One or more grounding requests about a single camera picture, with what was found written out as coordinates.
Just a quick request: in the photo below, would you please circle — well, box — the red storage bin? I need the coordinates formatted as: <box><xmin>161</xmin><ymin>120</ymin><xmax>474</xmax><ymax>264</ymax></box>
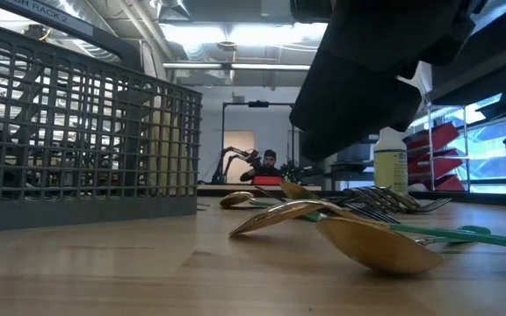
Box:
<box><xmin>403</xmin><ymin>121</ymin><xmax>461</xmax><ymax>154</ymax></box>
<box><xmin>406</xmin><ymin>147</ymin><xmax>465</xmax><ymax>176</ymax></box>
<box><xmin>410</xmin><ymin>174</ymin><xmax>466</xmax><ymax>192</ymax></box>

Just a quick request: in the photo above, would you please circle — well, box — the fluorescent light strip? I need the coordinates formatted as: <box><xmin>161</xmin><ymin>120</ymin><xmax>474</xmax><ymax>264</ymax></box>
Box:
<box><xmin>163</xmin><ymin>61</ymin><xmax>223</xmax><ymax>70</ymax></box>
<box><xmin>230</xmin><ymin>62</ymin><xmax>312</xmax><ymax>72</ymax></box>

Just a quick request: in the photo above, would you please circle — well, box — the black handled fork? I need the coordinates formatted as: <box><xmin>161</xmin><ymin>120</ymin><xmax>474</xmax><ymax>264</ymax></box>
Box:
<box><xmin>322</xmin><ymin>186</ymin><xmax>421</xmax><ymax>212</ymax></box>
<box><xmin>379</xmin><ymin>196</ymin><xmax>453</xmax><ymax>216</ymax></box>
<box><xmin>344</xmin><ymin>187</ymin><xmax>416</xmax><ymax>220</ymax></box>

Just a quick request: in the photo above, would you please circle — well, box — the person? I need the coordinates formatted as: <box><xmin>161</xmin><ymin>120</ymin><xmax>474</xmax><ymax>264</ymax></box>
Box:
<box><xmin>239</xmin><ymin>148</ymin><xmax>283</xmax><ymax>183</ymax></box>

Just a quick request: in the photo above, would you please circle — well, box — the metal shelf rack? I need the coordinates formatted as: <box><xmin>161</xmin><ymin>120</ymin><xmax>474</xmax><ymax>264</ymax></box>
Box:
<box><xmin>410</xmin><ymin>103</ymin><xmax>473</xmax><ymax>193</ymax></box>

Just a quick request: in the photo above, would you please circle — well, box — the grey mesh cutlery basket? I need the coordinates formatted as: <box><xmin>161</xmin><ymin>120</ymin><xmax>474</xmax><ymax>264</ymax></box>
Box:
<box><xmin>0</xmin><ymin>0</ymin><xmax>204</xmax><ymax>233</ymax></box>

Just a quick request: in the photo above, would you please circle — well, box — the black gantry frame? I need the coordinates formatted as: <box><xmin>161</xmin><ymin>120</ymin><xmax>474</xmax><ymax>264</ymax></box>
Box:
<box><xmin>220</xmin><ymin>99</ymin><xmax>297</xmax><ymax>176</ymax></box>

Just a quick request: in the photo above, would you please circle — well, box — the white spray bottle black trigger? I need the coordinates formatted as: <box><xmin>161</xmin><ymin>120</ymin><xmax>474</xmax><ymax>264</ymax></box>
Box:
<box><xmin>373</xmin><ymin>126</ymin><xmax>410</xmax><ymax>197</ymax></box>

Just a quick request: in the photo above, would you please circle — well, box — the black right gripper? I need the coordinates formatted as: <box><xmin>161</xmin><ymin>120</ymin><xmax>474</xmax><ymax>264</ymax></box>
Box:
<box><xmin>287</xmin><ymin>0</ymin><xmax>489</xmax><ymax>162</ymax></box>

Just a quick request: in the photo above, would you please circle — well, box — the red box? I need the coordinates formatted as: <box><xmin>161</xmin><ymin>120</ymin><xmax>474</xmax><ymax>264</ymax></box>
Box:
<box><xmin>251</xmin><ymin>175</ymin><xmax>283</xmax><ymax>186</ymax></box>

